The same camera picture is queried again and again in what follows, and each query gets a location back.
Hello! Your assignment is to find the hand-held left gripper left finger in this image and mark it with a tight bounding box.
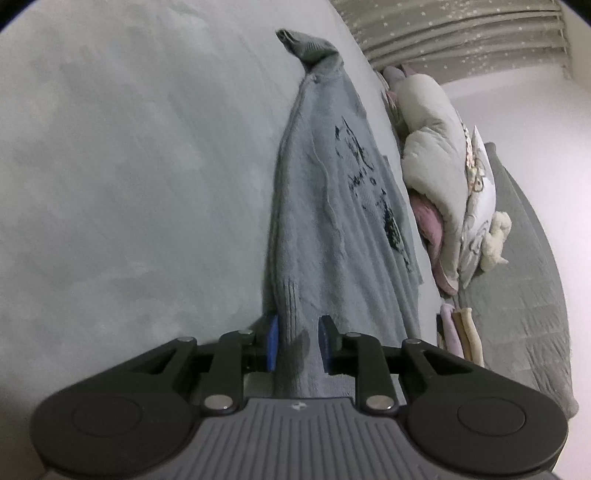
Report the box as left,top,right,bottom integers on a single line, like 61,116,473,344
121,315,280,412

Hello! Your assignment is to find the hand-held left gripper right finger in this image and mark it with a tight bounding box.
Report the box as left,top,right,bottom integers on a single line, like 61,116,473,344
318,315,481,414

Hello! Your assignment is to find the grey knit sweater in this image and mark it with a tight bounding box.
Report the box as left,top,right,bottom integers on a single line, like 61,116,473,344
261,28,423,398

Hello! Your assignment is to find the folded lilac cloth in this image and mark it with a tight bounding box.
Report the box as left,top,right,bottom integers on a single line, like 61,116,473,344
436,302,465,358

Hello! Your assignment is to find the folded beige cloth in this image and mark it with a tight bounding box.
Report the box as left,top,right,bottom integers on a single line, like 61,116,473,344
452,308,485,367

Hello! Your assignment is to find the pink pillow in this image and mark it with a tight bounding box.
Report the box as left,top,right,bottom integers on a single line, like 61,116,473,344
410,191,460,296

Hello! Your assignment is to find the cream plush toy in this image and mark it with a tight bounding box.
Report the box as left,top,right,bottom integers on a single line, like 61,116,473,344
480,210,513,273

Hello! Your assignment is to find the grey quilted headboard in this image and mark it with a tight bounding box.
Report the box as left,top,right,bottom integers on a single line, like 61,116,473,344
457,141,580,418

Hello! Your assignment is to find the printed pillow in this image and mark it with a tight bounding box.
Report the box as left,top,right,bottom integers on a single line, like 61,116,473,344
457,122,498,289

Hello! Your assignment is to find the light grey duvet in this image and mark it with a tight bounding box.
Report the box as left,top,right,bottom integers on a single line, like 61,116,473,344
394,74,472,291

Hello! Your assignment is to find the striped grey cloth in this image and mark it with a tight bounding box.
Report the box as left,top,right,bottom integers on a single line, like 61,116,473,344
381,65,407,93

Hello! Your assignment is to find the grey star curtain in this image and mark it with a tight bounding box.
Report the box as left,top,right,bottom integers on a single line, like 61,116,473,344
330,0,571,86

